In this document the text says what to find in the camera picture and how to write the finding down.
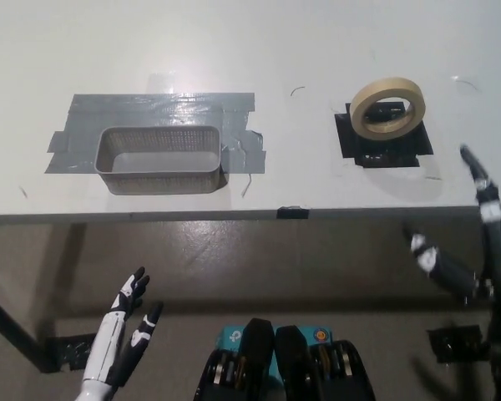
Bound beige masking tape roll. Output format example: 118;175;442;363
350;77;427;136

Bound small black tape strip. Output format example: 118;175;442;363
276;206;310;221

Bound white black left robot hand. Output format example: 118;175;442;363
82;266;164;386

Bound small grey mesh container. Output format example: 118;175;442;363
93;125;223;196

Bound teal robot top plate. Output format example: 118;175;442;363
215;324;333;381

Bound black robot legs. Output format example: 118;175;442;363
195;317;377;401

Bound black tape square patch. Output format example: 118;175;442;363
332;100;434;169

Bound grey duct tape patch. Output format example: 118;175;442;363
43;92;266;175

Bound black table foot bar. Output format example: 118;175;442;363
0;287;56;373

